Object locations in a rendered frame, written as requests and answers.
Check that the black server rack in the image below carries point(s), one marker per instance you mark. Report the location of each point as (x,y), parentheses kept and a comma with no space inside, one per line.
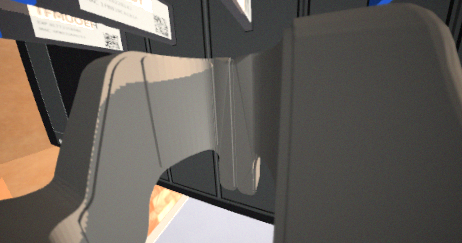
(185,28)

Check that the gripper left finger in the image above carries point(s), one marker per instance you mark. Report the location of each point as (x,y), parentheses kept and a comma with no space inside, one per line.
(134,115)

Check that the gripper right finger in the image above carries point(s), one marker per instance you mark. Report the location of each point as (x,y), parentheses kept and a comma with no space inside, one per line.
(358,114)

